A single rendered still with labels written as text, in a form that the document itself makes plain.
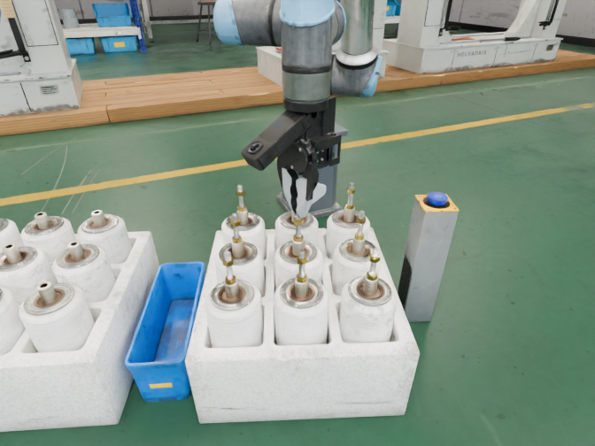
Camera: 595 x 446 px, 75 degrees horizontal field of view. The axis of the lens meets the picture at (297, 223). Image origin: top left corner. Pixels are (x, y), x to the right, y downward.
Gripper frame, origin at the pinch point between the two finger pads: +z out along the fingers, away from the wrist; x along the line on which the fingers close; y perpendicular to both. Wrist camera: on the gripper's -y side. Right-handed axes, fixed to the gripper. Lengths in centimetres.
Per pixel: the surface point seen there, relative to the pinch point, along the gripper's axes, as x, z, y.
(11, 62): 226, 2, -8
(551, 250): -25, 34, 82
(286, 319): -10.3, 12.1, -11.1
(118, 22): 445, 3, 129
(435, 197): -12.4, 1.6, 26.8
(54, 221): 44, 9, -32
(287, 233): 7.5, 10.2, 4.1
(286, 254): 0.8, 9.3, -1.8
